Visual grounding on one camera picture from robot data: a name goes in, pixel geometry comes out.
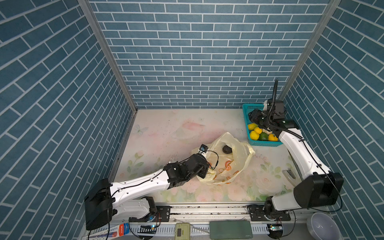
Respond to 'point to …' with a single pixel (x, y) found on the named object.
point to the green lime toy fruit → (263, 136)
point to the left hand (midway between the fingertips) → (208, 164)
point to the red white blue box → (108, 233)
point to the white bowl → (323, 226)
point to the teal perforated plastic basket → (248, 108)
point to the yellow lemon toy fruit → (254, 135)
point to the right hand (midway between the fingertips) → (250, 113)
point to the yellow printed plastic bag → (228, 156)
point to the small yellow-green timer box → (182, 231)
